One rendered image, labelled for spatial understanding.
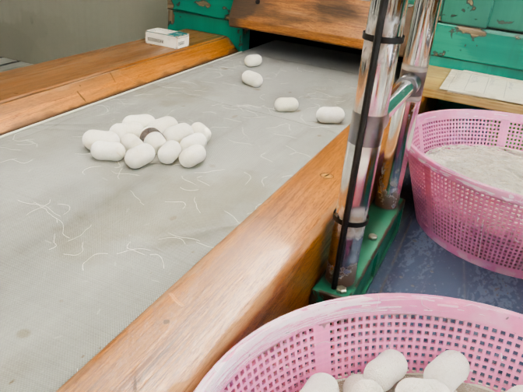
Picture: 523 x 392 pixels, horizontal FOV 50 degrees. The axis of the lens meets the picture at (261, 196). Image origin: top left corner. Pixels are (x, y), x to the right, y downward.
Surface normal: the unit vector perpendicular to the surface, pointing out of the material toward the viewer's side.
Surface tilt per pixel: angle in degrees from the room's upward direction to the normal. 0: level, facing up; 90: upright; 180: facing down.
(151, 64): 45
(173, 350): 0
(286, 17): 67
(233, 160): 0
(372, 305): 75
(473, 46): 90
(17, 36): 90
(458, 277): 0
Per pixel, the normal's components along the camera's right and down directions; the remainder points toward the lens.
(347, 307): 0.34, 0.20
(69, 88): 0.70, -0.44
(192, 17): -0.42, 0.35
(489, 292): 0.08, -0.89
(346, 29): -0.37, -0.02
